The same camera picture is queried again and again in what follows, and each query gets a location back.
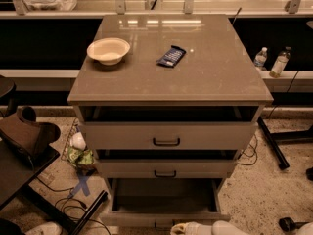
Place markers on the black side table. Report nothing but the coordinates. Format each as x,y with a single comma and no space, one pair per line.
15,177

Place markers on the wire basket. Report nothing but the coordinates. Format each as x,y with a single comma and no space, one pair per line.
73,130

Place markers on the black table leg bar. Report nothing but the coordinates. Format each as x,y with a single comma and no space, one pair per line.
282,162

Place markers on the white shoe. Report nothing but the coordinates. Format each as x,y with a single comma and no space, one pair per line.
48,228

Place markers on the clear water bottle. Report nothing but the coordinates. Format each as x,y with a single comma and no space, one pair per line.
260,59

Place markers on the green chip bag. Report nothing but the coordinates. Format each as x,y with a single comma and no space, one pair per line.
80,159

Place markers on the white round object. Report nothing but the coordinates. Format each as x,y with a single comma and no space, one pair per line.
77,141

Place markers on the black caster wheel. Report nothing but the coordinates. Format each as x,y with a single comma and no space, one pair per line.
288,225

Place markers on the grey drawer cabinet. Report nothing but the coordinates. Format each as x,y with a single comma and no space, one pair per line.
215,81

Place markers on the grey drawer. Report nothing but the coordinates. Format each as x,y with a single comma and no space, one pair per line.
160,136
163,202
144,168

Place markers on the dark brown bag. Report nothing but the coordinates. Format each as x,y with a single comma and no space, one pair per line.
27,137

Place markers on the blue snack bar wrapper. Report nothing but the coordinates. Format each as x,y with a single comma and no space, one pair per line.
172,57

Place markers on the bottle with yellow liquid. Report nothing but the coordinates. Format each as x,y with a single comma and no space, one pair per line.
280,63

